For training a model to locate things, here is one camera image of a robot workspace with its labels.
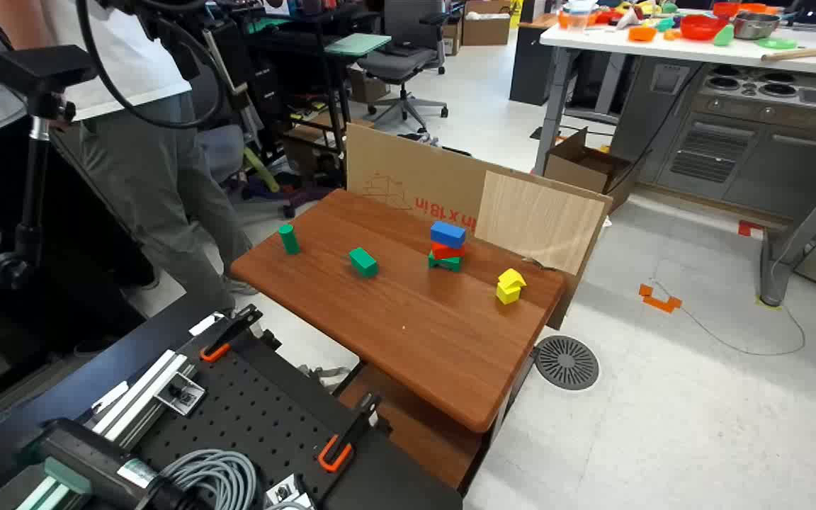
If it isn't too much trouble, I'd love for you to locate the red toy bowl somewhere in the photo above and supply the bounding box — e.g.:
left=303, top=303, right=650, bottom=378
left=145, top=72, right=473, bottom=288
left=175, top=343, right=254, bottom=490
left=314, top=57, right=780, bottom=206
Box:
left=677, top=11, right=729, bottom=43

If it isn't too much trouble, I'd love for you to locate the round floor drain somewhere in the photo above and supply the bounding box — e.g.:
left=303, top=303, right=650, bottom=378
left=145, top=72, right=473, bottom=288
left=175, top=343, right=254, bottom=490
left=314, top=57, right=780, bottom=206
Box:
left=529, top=333, right=603, bottom=394

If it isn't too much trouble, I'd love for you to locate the black perforated base board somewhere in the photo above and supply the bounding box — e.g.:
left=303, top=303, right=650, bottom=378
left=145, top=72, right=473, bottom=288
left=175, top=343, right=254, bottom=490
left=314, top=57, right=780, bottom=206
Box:
left=134, top=329, right=403, bottom=510

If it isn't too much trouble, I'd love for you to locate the black camera on stand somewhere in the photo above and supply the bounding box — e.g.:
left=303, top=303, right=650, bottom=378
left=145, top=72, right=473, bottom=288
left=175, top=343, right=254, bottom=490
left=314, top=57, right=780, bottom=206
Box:
left=0, top=43, right=103, bottom=125

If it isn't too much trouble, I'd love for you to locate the grey desk leg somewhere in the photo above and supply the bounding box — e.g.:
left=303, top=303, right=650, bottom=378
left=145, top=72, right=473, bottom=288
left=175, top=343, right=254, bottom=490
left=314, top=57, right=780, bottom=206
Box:
left=757, top=149, right=816, bottom=309

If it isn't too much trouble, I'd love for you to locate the teal topped side table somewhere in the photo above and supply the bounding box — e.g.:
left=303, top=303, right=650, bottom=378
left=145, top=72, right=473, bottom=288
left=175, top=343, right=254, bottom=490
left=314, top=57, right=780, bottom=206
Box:
left=317, top=30, right=398, bottom=181

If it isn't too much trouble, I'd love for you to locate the green toy plate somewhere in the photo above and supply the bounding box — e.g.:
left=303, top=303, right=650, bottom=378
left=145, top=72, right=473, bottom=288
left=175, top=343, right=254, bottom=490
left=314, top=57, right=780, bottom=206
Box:
left=757, top=34, right=801, bottom=53

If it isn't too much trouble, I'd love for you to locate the aluminium rail pair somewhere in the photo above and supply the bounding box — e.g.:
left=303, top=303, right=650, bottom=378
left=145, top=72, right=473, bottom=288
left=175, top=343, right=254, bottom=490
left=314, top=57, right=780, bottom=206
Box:
left=84, top=344, right=203, bottom=448

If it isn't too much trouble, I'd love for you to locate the wooden rolling pin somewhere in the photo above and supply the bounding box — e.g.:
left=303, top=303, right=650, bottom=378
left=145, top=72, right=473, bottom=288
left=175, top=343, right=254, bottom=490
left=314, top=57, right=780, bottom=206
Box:
left=760, top=40, right=816, bottom=64

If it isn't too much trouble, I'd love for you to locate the open cardboard box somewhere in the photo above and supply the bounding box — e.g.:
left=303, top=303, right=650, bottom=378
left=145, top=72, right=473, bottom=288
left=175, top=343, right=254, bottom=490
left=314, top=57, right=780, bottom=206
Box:
left=542, top=125, right=637, bottom=214

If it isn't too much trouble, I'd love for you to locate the blue block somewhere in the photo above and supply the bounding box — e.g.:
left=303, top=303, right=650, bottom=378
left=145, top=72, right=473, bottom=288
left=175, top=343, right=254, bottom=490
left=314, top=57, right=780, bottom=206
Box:
left=429, top=218, right=471, bottom=251

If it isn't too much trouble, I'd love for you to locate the printed marker tag plate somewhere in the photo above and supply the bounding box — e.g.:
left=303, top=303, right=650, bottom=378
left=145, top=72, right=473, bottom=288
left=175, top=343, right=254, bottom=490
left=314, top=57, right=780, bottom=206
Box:
left=155, top=370, right=208, bottom=419
left=264, top=472, right=317, bottom=510

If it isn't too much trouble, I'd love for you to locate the black clamp orange handle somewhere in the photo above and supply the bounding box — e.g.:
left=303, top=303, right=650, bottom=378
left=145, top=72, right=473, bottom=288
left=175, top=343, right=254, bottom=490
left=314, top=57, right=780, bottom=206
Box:
left=196, top=303, right=267, bottom=368
left=314, top=390, right=386, bottom=476

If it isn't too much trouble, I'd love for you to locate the person in white shirt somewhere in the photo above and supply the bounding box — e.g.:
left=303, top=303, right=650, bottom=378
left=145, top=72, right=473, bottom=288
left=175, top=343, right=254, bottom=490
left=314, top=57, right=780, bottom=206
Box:
left=0, top=0, right=254, bottom=305

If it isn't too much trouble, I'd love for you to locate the thick black cable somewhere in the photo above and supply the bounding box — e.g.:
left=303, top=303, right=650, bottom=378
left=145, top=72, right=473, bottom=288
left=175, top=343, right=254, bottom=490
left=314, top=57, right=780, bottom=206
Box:
left=75, top=0, right=232, bottom=132

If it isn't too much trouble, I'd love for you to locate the grey office chair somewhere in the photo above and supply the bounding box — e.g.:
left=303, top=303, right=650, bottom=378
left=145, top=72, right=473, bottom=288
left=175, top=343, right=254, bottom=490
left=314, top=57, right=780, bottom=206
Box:
left=356, top=0, right=454, bottom=143

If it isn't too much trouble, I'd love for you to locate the black base unit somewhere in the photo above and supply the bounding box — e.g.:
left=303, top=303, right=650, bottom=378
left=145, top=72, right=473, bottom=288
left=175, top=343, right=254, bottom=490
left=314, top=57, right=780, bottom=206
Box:
left=0, top=419, right=185, bottom=510

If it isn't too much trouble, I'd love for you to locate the grey coiled cable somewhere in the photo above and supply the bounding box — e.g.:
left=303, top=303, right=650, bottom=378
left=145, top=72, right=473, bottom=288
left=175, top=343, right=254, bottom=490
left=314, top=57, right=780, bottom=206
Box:
left=155, top=444, right=262, bottom=510

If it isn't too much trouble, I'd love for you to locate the grey toy bowl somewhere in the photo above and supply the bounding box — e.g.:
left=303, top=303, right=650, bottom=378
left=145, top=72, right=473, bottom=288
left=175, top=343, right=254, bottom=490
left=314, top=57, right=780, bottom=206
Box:
left=730, top=7, right=784, bottom=43

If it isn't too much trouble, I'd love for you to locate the white work table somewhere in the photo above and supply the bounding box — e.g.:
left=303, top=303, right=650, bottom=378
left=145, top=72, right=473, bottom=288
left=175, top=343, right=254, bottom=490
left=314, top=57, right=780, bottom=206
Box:
left=529, top=19, right=816, bottom=177

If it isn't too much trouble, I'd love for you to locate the closed cardboard box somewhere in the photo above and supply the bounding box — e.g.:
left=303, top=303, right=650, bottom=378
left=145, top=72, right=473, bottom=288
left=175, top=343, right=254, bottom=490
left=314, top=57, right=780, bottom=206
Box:
left=460, top=7, right=515, bottom=47

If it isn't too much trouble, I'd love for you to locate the small green block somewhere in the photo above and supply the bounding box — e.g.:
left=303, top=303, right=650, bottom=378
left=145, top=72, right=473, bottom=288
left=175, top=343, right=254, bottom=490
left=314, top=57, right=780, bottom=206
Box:
left=424, top=251, right=466, bottom=274

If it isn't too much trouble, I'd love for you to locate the black camera stand pole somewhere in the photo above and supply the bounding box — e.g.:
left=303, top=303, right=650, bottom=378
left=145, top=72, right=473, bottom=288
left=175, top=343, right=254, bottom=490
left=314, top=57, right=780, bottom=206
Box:
left=0, top=109, right=58, bottom=295

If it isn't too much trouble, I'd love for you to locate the red block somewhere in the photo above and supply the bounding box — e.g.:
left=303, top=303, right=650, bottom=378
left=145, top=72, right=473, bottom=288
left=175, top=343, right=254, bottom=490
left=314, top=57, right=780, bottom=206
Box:
left=429, top=240, right=467, bottom=262

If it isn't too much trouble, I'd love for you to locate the yellow notched block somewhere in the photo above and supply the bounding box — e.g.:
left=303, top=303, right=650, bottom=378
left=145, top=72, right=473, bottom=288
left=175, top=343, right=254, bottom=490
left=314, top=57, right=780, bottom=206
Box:
left=494, top=265, right=529, bottom=309

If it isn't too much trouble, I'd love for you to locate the grey play kitchen cabinet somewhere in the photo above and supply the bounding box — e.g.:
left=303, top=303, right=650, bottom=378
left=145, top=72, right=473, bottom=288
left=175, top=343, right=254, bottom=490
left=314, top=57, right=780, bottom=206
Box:
left=609, top=64, right=816, bottom=230

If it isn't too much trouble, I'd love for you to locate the orange clamp on floor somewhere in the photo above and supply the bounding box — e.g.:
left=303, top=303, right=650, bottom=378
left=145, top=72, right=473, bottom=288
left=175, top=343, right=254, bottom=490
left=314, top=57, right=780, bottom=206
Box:
left=637, top=279, right=685, bottom=316

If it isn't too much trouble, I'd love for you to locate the green cylinder block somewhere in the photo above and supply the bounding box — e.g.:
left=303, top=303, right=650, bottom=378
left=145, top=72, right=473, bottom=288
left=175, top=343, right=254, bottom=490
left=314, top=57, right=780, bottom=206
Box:
left=276, top=221, right=303, bottom=257

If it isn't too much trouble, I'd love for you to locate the green rectangular block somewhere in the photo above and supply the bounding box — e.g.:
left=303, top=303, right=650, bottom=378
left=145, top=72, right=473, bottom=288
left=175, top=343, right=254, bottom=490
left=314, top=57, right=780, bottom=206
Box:
left=347, top=242, right=382, bottom=279

